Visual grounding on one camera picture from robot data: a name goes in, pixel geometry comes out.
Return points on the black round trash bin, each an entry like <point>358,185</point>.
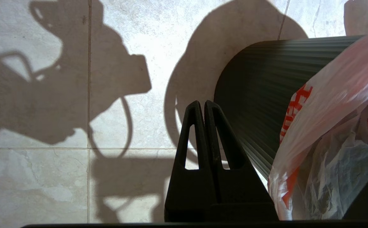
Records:
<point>256,95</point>

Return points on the white plastic bag orange trim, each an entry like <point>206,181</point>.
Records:
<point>329,133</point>

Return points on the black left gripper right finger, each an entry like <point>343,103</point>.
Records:
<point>241,186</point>

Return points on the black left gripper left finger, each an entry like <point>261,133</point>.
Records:
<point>190,190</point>

